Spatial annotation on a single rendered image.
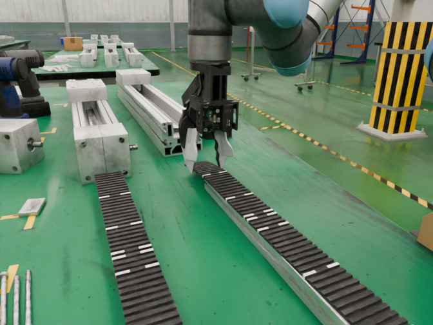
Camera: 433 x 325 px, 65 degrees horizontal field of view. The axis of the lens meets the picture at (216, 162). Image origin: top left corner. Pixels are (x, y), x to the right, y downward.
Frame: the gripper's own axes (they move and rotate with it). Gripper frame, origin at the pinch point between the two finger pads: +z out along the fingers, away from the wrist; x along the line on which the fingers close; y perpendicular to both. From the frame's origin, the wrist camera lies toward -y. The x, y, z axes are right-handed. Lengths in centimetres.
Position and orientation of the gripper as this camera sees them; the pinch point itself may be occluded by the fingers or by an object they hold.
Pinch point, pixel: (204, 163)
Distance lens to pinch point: 69.1
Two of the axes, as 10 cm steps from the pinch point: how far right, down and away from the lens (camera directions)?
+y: 3.8, 3.5, -8.6
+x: 9.2, -1.3, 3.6
